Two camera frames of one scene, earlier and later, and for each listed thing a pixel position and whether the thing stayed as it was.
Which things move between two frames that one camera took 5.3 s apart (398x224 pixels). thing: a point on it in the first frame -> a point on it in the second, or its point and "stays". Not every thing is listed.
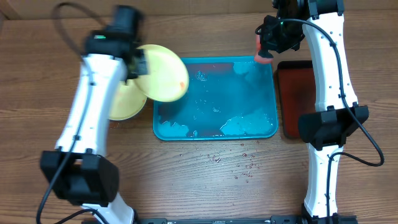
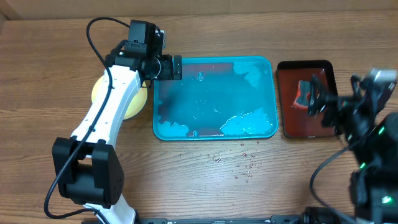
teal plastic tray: x=227 y=98 stays
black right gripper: x=265 y=38 -> x=325 y=101
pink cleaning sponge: x=257 y=58 -> x=303 y=94
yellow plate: x=167 y=79 -> x=137 y=104
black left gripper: x=143 y=65 -> x=167 y=73
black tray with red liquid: x=296 y=81 stays
